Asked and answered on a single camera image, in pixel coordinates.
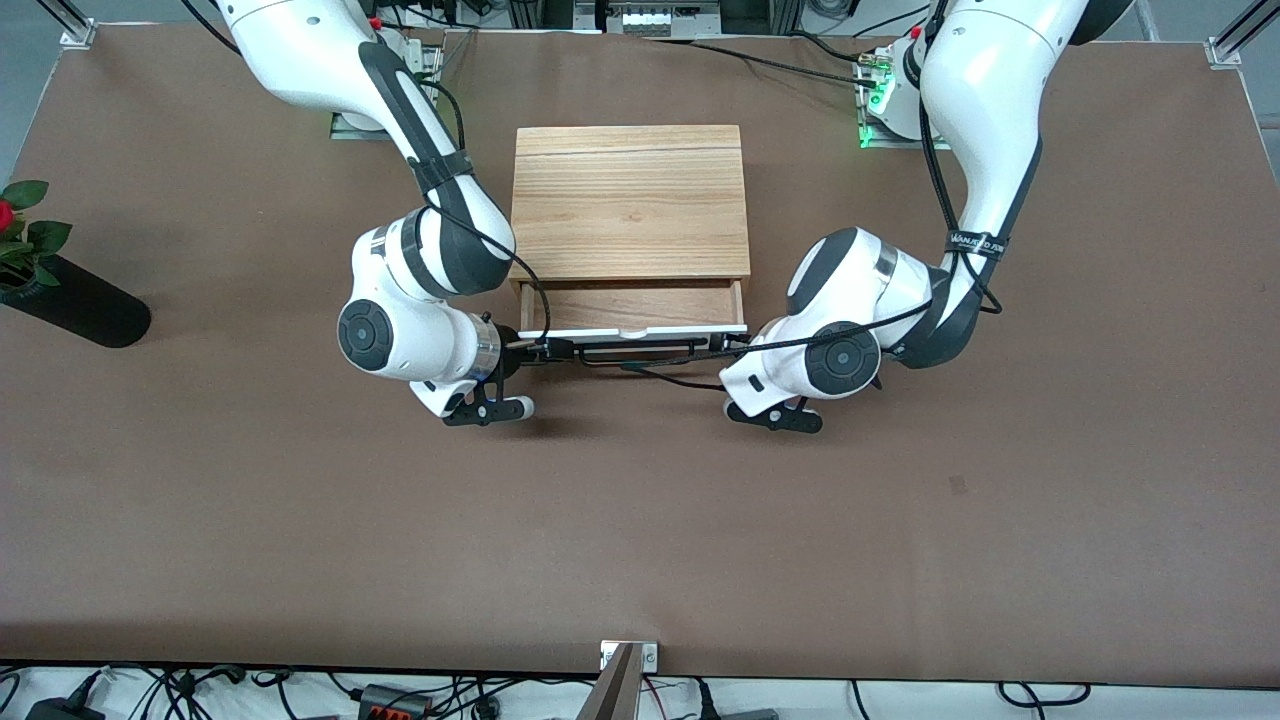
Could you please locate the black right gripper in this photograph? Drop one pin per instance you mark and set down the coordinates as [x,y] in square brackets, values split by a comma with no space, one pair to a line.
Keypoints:
[524,351]

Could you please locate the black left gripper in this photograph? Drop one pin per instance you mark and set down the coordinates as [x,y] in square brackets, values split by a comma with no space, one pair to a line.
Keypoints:
[722,343]

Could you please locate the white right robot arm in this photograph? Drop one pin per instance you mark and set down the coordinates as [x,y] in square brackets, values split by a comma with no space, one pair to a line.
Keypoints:
[300,50]

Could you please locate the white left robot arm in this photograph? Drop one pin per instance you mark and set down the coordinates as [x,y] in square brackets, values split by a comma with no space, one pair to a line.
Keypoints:
[985,100]

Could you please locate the light wooden drawer cabinet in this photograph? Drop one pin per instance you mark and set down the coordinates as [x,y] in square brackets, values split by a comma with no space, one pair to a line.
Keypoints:
[630,200]

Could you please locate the brown table cover mat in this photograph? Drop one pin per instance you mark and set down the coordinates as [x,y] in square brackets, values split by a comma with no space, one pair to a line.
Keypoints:
[640,520]

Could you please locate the white terminal block unit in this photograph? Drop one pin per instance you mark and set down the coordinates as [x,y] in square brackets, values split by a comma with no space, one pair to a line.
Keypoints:
[645,20]

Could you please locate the black power strip red switches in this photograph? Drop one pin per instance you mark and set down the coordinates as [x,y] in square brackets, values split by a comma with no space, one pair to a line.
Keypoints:
[395,703]

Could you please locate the black vase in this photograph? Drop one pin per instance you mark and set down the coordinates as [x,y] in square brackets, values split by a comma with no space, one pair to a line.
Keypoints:
[90,315]

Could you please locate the black power adapter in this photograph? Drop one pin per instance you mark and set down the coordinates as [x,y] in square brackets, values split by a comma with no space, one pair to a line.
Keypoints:
[60,710]

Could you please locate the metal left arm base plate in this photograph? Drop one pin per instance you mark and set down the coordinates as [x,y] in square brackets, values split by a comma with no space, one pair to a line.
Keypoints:
[885,141]

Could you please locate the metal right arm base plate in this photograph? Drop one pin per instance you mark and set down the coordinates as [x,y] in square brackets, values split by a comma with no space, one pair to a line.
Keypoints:
[350,126]

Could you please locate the small metal mounting bracket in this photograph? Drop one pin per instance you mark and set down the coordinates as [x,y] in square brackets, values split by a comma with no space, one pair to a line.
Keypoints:
[650,657]

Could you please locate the brown camera pole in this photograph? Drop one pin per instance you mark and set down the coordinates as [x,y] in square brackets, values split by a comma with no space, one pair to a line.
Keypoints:
[612,695]

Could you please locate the metal corner bracket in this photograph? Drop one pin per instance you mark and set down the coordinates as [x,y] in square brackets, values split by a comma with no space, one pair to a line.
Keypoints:
[1224,52]
[78,38]

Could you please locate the aluminium frame strut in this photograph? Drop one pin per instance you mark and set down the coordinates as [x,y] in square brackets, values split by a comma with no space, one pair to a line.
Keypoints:
[1255,20]
[62,12]

